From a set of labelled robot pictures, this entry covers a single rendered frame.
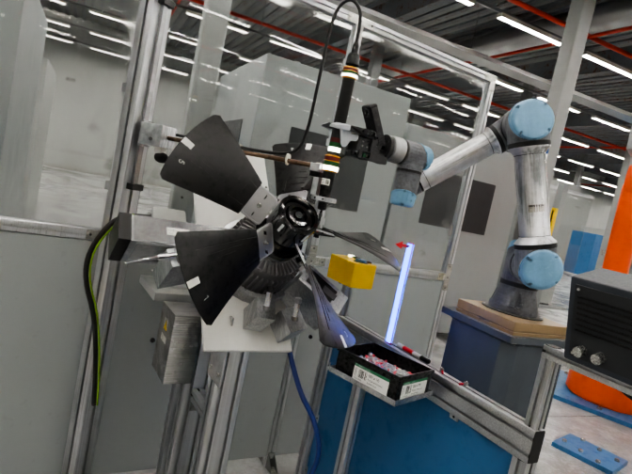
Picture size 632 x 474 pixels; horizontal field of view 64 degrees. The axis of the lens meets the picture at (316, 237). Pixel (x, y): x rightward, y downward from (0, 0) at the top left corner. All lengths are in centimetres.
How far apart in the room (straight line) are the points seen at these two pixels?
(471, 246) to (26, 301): 458
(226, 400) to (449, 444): 63
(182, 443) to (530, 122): 146
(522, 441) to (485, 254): 459
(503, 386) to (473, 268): 419
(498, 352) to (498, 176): 431
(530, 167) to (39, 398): 180
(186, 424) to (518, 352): 107
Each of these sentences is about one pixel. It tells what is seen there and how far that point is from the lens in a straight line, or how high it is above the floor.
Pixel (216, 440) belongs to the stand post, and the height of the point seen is 53.
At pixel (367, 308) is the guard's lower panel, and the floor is 78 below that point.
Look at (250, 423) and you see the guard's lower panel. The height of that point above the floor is 22.
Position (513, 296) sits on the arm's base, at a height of 109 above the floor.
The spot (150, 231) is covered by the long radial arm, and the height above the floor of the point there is 111.
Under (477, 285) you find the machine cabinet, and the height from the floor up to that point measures 62.
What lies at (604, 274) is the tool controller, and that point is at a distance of 124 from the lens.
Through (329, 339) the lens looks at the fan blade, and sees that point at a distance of 120.
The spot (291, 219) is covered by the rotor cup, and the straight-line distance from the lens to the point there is 129.
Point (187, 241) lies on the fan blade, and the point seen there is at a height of 113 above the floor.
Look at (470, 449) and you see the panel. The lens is 148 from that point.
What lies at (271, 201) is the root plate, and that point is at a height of 124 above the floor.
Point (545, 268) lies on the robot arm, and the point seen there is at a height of 121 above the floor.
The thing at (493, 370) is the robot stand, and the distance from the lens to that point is 163.
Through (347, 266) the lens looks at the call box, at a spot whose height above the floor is 105.
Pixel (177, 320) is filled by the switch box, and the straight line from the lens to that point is 160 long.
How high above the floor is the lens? 130
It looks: 5 degrees down
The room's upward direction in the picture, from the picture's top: 12 degrees clockwise
